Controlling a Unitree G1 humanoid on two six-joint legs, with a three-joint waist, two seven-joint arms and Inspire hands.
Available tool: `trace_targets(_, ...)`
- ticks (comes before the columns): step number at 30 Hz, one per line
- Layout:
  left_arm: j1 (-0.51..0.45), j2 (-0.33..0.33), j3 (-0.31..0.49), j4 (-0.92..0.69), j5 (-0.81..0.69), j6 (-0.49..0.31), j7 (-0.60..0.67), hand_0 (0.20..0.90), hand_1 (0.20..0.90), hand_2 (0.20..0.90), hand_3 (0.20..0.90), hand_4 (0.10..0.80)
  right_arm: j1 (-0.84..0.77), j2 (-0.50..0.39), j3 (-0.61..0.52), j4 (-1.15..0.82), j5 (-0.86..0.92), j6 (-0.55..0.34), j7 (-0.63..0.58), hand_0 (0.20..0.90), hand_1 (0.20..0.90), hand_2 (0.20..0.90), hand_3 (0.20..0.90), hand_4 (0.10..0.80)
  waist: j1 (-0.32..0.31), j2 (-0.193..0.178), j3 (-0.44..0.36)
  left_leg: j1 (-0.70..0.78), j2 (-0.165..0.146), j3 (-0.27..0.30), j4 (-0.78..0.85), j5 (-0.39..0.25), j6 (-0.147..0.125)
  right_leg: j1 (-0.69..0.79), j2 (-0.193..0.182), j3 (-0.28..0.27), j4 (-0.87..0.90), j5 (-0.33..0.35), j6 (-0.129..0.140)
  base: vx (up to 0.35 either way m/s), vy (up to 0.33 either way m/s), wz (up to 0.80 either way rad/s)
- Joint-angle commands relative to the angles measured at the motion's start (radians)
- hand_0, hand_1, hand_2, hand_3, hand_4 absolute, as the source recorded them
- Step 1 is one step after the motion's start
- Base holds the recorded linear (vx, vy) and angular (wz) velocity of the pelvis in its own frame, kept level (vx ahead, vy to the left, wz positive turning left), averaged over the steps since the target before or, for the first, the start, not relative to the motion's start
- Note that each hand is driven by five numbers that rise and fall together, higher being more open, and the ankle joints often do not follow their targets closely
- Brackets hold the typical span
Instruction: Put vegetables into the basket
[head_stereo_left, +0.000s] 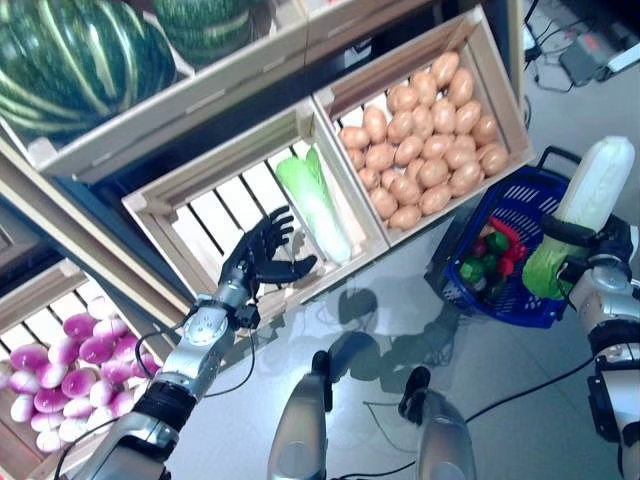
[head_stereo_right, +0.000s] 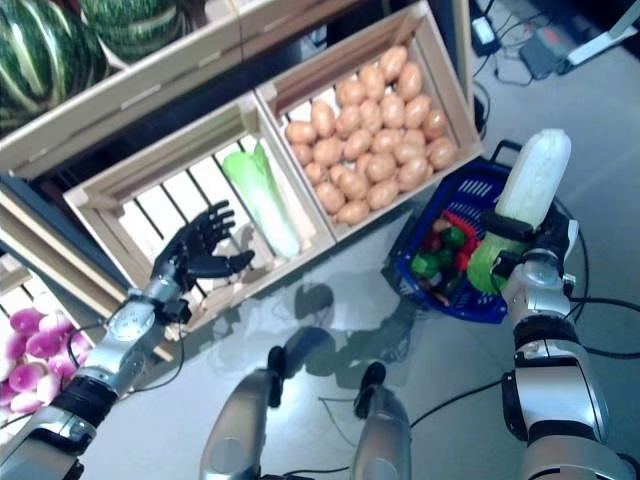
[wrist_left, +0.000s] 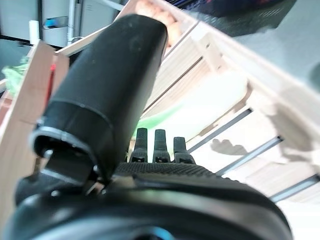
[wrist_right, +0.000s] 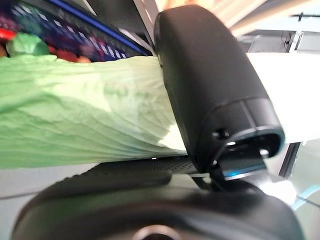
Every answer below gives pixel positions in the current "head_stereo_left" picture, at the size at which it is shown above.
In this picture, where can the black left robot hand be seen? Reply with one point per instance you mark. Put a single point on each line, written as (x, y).
(240, 265)

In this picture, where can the napa cabbage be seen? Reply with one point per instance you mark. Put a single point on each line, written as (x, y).
(315, 210)
(595, 185)

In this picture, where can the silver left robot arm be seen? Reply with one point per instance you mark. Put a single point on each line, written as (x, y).
(205, 335)

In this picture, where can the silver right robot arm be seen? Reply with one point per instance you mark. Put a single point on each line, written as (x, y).
(605, 295)

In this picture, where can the blue plastic shopping basket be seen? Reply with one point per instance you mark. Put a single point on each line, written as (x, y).
(515, 312)

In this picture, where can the purple white turnip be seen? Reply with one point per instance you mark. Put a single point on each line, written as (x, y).
(110, 327)
(27, 357)
(117, 370)
(77, 325)
(127, 347)
(62, 350)
(97, 347)
(97, 305)
(77, 382)

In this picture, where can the wooden display rack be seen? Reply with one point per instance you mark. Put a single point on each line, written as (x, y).
(100, 245)

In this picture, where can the brown potato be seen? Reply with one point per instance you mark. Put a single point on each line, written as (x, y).
(375, 120)
(424, 85)
(435, 198)
(354, 137)
(494, 159)
(465, 177)
(405, 190)
(485, 130)
(405, 216)
(383, 200)
(461, 86)
(467, 116)
(402, 98)
(445, 65)
(443, 115)

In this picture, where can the wide wooden slat crate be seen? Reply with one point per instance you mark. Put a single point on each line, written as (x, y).
(200, 100)

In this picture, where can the silver left robot leg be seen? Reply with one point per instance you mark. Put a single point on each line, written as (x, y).
(300, 425)

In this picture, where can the silver robot leg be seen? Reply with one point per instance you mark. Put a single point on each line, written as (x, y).
(445, 440)
(300, 425)

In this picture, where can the light green bell pepper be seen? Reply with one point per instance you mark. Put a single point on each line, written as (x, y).
(471, 269)

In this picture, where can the red tomato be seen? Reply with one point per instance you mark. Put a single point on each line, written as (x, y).
(479, 246)

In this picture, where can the small green striped pumpkin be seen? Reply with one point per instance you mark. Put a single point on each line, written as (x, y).
(200, 25)

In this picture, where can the small green pepper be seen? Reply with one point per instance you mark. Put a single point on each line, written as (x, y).
(490, 261)

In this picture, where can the dark green bell pepper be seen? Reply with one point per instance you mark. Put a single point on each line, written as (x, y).
(497, 243)

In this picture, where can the large green striped pumpkin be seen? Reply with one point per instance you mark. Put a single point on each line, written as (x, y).
(75, 65)

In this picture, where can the red chili pepper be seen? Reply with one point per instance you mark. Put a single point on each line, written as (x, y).
(520, 250)
(505, 231)

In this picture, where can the small red pepper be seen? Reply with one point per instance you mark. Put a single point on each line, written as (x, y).
(507, 265)

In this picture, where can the silver right robot leg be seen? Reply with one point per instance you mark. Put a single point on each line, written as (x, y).
(445, 440)

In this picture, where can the grey floor box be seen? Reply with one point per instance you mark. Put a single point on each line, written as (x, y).
(582, 57)

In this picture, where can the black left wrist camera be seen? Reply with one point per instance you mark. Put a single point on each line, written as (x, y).
(247, 317)

